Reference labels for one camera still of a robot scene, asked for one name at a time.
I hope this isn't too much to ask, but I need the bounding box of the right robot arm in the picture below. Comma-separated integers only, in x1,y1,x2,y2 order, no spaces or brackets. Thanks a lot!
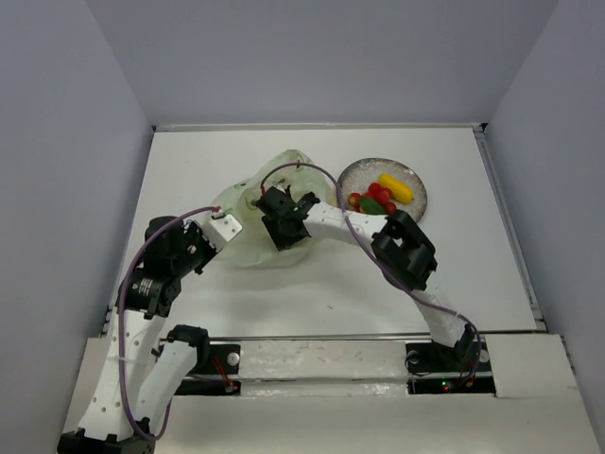
253,187,482,381

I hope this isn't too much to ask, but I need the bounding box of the red cherry tomato bunch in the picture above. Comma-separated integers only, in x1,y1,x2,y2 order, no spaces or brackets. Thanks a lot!
347,183,397,216

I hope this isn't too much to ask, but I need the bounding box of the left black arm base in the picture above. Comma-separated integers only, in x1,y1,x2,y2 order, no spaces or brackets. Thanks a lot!
176,343,242,396

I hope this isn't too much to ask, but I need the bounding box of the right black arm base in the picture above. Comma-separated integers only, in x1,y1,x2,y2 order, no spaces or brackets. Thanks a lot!
404,342,496,395

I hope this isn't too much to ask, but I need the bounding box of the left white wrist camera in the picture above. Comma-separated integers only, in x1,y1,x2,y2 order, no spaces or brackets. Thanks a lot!
201,213,243,252

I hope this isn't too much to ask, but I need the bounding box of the yellow fake lemon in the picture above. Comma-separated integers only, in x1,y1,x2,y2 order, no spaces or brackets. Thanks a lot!
378,174,414,204

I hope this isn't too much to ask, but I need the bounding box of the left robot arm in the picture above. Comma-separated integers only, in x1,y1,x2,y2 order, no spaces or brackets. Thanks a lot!
57,211,242,453

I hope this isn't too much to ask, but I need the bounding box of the green translucent plastic bag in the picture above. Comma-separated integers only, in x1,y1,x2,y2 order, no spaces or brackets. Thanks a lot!
213,149,337,269

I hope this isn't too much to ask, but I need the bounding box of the speckled round ceramic plate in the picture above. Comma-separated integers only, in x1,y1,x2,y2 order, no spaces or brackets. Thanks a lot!
337,158,427,222

